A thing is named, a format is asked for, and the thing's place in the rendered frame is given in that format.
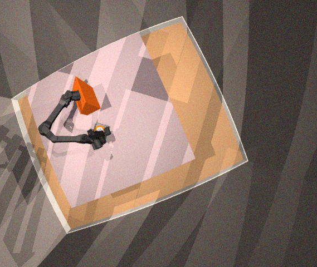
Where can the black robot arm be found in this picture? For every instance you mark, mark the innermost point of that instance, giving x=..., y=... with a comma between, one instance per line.
x=44, y=128

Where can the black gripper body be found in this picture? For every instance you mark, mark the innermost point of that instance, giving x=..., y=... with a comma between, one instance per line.
x=106, y=132

